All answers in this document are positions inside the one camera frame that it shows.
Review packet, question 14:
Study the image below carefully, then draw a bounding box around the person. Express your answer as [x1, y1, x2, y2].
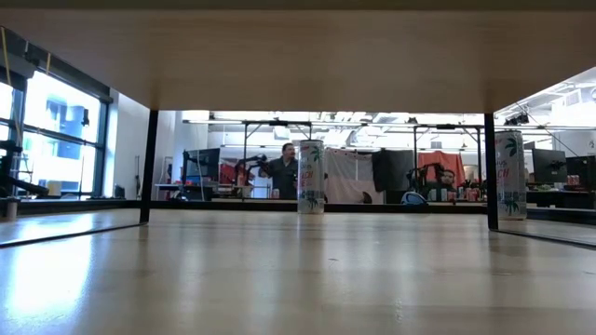
[440, 168, 460, 201]
[260, 142, 300, 201]

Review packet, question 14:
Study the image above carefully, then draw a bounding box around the red and black equipment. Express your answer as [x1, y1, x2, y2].
[218, 157, 243, 187]

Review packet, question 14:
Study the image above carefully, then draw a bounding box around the black computer monitor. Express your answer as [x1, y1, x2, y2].
[181, 147, 222, 185]
[532, 148, 568, 185]
[565, 155, 596, 192]

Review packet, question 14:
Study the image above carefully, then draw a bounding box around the black window frame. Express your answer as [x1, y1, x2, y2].
[0, 27, 113, 201]

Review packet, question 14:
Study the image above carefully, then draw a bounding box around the white and blue rounded object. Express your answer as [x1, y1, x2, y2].
[400, 190, 428, 207]

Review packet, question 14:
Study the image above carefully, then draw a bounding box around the orange cloth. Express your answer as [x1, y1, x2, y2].
[417, 151, 465, 185]

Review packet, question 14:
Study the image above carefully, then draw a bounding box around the white cloth panel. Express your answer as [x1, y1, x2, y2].
[324, 147, 386, 205]

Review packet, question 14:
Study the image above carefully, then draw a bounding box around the black cloth panel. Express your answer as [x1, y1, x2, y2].
[371, 148, 416, 205]

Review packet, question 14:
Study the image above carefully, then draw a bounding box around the black metal table frame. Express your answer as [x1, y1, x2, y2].
[0, 197, 596, 222]

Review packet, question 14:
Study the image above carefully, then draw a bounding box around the background desk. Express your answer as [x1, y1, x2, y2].
[156, 182, 271, 201]
[525, 188, 596, 210]

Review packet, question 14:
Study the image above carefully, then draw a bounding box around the wooden shelf with black legs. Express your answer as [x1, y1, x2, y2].
[0, 7, 596, 248]

